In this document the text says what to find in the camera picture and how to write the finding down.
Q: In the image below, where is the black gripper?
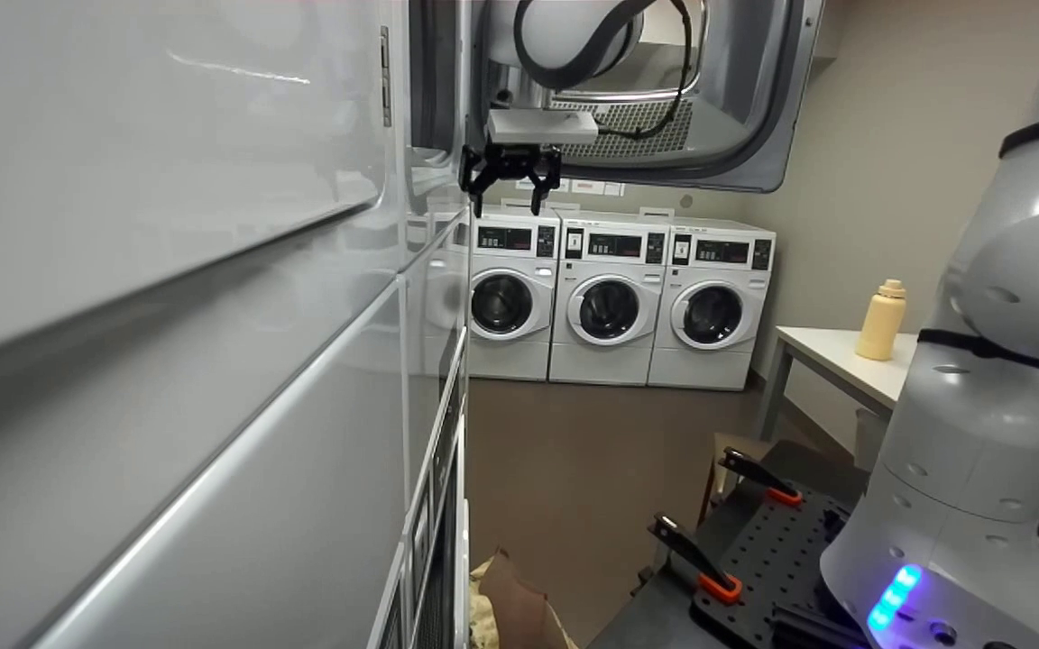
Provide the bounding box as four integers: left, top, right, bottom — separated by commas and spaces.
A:
457, 140, 566, 223

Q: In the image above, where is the white dryer door with handle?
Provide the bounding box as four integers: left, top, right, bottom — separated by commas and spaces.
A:
467, 0, 823, 194

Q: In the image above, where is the white front load washer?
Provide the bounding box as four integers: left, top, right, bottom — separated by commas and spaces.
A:
463, 208, 566, 387
550, 213, 673, 388
645, 219, 779, 394

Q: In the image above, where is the white stacked dryer numbered five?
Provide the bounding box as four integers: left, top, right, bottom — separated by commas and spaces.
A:
378, 0, 477, 649

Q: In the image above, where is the white folding table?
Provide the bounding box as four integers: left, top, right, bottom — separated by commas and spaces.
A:
758, 321, 1039, 545

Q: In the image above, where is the black clamp with orange tip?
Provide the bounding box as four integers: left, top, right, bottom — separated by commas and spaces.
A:
719, 444, 807, 513
645, 513, 747, 606

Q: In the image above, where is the yellow plastic bottle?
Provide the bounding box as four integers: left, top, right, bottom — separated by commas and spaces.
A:
856, 273, 914, 363

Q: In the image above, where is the white stacked dryer numbered four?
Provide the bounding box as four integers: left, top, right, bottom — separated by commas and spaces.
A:
0, 0, 406, 649

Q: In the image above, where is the white wall sticker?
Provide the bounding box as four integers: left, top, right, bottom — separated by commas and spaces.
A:
566, 178, 627, 203

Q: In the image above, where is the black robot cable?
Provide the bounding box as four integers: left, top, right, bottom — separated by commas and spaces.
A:
513, 0, 695, 145

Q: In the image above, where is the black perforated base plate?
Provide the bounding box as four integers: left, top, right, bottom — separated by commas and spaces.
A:
588, 435, 910, 649

